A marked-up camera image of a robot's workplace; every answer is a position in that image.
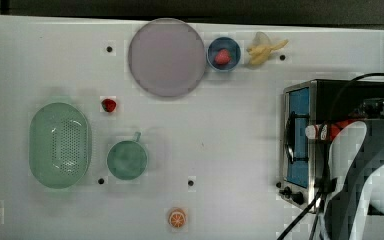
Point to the small blue bowl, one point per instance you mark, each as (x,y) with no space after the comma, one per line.
(224,43)

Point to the red strawberry on table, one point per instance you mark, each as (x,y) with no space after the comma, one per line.
(108,105)

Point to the peeled banana toy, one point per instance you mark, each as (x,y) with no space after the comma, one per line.
(261,48)

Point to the green oval colander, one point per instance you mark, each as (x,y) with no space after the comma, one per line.
(59,145)

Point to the orange slice toy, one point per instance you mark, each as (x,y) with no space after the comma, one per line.
(177,218)

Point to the silver black toaster oven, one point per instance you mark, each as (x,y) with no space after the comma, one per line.
(314,102)

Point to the red ketchup bottle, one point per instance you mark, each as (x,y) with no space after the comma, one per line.
(329,131)

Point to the grey round plate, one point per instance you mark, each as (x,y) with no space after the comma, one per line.
(167,57)

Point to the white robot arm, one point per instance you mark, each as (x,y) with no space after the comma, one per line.
(356,159)

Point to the strawberry in blue bowl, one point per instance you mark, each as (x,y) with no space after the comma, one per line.
(223,57)

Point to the green cup with handle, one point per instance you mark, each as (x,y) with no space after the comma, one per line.
(127,160)

